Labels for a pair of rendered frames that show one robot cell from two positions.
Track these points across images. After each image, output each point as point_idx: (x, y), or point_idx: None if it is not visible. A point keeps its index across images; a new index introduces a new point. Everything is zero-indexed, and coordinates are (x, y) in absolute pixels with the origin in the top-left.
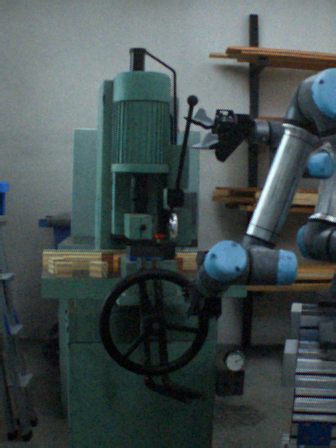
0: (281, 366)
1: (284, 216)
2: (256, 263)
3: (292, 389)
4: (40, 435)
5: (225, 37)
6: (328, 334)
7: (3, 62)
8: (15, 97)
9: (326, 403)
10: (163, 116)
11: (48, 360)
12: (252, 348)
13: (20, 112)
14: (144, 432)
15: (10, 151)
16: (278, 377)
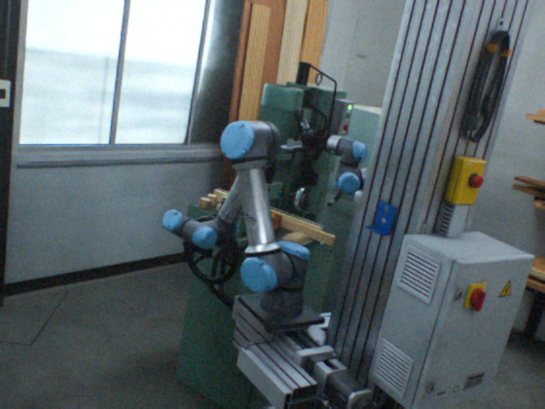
0: (526, 367)
1: (236, 208)
2: (184, 228)
3: (495, 388)
4: None
5: None
6: (257, 296)
7: (384, 19)
8: (388, 55)
9: (245, 342)
10: (282, 120)
11: None
12: (530, 341)
13: (389, 69)
14: (222, 322)
15: (376, 101)
16: (504, 373)
